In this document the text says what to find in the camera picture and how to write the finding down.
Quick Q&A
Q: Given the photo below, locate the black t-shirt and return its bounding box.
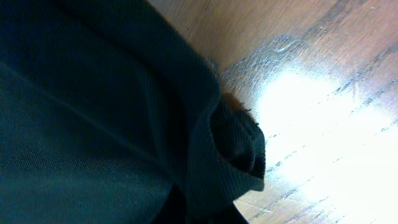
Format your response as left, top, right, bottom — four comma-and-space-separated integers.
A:
1, 0, 266, 223

